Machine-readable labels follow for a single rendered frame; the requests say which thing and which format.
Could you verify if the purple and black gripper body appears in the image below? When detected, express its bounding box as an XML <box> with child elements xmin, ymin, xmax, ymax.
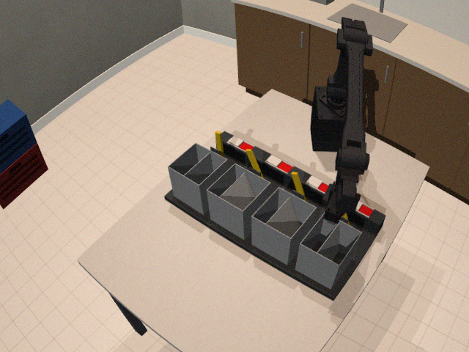
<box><xmin>322</xmin><ymin>184</ymin><xmax>361</xmax><ymax>213</ymax></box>

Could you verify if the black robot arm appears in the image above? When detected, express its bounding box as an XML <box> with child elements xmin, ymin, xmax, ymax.
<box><xmin>320</xmin><ymin>17</ymin><xmax>373</xmax><ymax>225</ymax></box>

